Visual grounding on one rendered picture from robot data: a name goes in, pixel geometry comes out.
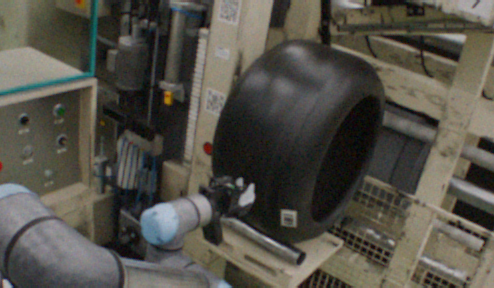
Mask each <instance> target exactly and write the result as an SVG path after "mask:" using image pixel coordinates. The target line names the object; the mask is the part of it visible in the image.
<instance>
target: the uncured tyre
mask: <svg viewBox="0 0 494 288"><path fill-rule="evenodd" d="M384 118H385V90H384V86H383V83H382V82H381V80H380V78H379V76H378V74H377V71H376V69H375V68H374V67H373V65H371V64H370V63H369V62H367V61H366V60H364V59H363V58H362V57H360V56H357V55H354V54H351V53H348V52H345V51H341V50H338V49H335V48H332V47H329V46H327V45H324V44H321V43H318V42H315V41H312V40H306V39H294V40H288V41H285V42H282V43H278V44H277V45H276V46H274V47H273V48H271V49H270V50H268V51H267V52H265V53H264V54H262V55H261V56H260V57H259V58H257V59H256V60H255V61H254V62H253V63H252V64H251V65H250V66H249V67H248V68H247V69H246V70H245V71H244V72H243V74H242V75H241V76H240V78H239V79H238V81H237V82H236V84H235V85H234V87H233V89H232V90H231V92H230V94H229V96H228V98H227V100H226V102H225V104H224V107H223V109H222V111H221V114H220V117H219V120H218V123H217V126H216V130H215V134H214V139H213V145H212V155H211V164H212V173H213V176H217V175H220V174H223V173H225V176H229V177H231V178H233V181H234V182H235V183H236V182H237V180H238V179H240V178H242V179H243V186H244V185H247V189H246V192H247V190H248V188H249V187H250V185H252V184H254V194H255V199H254V202H253V204H252V206H251V208H250V210H249V212H248V213H247V214H246V215H244V216H240V217H239V218H240V219H242V220H244V221H245V222H247V223H249V224H251V225H252V226H254V227H256V228H258V229H260V230H261V231H263V232H265V233H267V234H269V235H270V236H274V237H276V238H278V239H279V240H282V241H286V242H290V243H300V242H304V241H307V240H310V239H313V238H316V237H318V236H320V235H322V234H323V233H325V232H326V231H327V230H328V229H329V228H330V227H331V226H332V225H333V224H334V223H335V222H336V221H337V220H338V219H339V217H340V216H341V215H342V214H343V212H344V211H345V209H346V208H347V207H348V205H349V204H350V202H351V201H352V199H353V197H354V196H355V195H356V193H357V191H358V190H359V188H360V186H361V184H362V182H363V180H364V178H365V176H366V174H367V172H368V170H369V167H370V165H371V160H372V158H373V155H374V153H375V150H376V147H377V144H378V141H379V138H380V134H381V131H382V127H383V122H384ZM281 210H288V211H294V212H297V228H294V227H288V226H281Z"/></svg>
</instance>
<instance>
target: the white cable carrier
mask: <svg viewBox="0 0 494 288"><path fill-rule="evenodd" d="M210 30H211V28H208V29H203V28H202V29H200V32H201V33H204V34H209V35H210ZM201 37H202V38H199V42H201V43H199V44H198V47H200V48H198V52H199V53H198V54H197V57H198V58H197V59H196V61H197V63H196V69H195V71H196V73H195V78H194V79H193V81H194V82H193V86H194V87H192V90H194V91H192V92H191V94H192V96H191V99H192V100H191V101H190V104H192V105H190V110H189V113H191V114H189V119H188V122H189V123H188V128H187V131H189V132H187V137H186V140H187V141H186V143H185V144H187V145H185V148H186V149H185V154H184V157H185V158H184V159H185V160H187V161H189V162H191V163H192V161H193V153H194V145H195V137H196V134H195V133H196V130H195V129H197V125H196V124H197V121H198V116H197V115H198V114H199V107H200V103H199V101H200V98H199V97H201V94H200V92H201V90H202V89H201V88H202V83H203V80H202V79H203V75H204V71H203V69H204V67H205V66H204V65H205V61H206V60H205V59H207V56H206V54H207V52H208V46H207V45H208V44H209V39H208V38H206V37H203V36H201ZM199 62H200V63H199ZM203 64H204V65H203ZM202 74H203V75H202ZM198 106H199V107H198ZM197 111H198V112H197Z"/></svg>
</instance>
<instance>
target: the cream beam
mask: <svg viewBox="0 0 494 288"><path fill-rule="evenodd" d="M404 1H408V2H410V3H412V4H415V5H419V6H422V7H426V8H430V9H433V10H437V11H440V12H444V13H447V14H449V15H451V16H455V17H458V18H462V19H465V20H469V21H472V22H476V23H479V24H481V25H483V26H486V27H489V28H494V0H493V5H492V7H491V12H490V14H489V18H488V19H487V18H484V17H481V16H479V15H477V14H473V13H469V12H466V11H462V10H459V9H458V4H459V1H460V0H404Z"/></svg>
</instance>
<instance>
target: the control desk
mask: <svg viewBox="0 0 494 288"><path fill-rule="evenodd" d="M96 90H97V79H96V78H94V77H90V78H84V79H79V80H74V81H69V82H63V83H58V84H53V85H50V86H48V87H43V88H38V89H33V90H28V91H22V92H17V93H12V94H7V95H3V96H1V97H0V186H2V185H7V184H14V185H19V186H22V187H24V188H26V189H27V190H28V191H29V192H31V193H34V194H37V195H38V197H39V198H40V199H41V201H42V202H44V204H45V205H46V206H48V207H49V208H50V209H51V210H52V211H53V212H54V213H55V214H57V215H58V217H60V218H61V219H63V220H65V222H66V223H67V224H69V225H70V226H72V227H73V229H74V230H76V231H77V232H78V233H80V234H81V235H82V236H83V237H84V238H86V239H87V240H89V241H90V242H92V243H93V229H94V216H93V188H92V187H93V186H94V159H95V118H96Z"/></svg>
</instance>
